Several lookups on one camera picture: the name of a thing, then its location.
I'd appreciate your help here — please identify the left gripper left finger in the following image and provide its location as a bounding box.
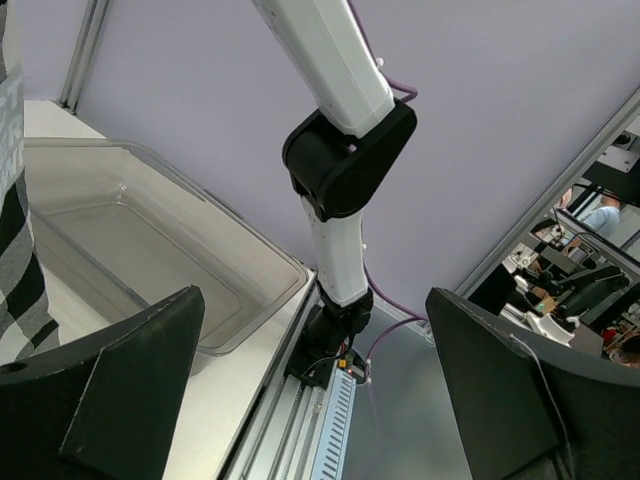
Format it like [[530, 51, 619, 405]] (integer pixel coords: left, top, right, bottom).
[[1, 286, 205, 479]]

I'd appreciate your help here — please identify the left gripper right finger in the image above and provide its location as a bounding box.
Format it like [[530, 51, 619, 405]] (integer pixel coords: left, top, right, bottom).
[[425, 287, 639, 479]]

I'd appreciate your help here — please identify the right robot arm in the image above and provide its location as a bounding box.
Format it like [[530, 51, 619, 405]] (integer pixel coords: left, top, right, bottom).
[[254, 1, 417, 350]]

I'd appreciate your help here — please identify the grey black plaid shirt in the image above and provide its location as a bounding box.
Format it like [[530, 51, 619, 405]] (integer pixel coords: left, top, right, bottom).
[[1, 1, 59, 365]]

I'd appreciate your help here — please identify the clear plastic bin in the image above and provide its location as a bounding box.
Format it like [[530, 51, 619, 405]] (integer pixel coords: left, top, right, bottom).
[[24, 138, 308, 372]]

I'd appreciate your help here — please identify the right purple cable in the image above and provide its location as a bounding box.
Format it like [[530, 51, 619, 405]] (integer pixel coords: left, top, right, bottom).
[[347, 0, 431, 386]]

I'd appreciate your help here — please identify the aluminium front rail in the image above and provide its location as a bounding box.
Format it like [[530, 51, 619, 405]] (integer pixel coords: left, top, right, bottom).
[[218, 281, 328, 480]]

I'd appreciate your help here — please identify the slotted cable duct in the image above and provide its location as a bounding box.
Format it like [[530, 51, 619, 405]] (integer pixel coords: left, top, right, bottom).
[[309, 369, 357, 480]]

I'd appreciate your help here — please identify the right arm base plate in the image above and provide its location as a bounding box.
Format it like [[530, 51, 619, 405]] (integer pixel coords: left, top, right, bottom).
[[285, 306, 356, 390]]

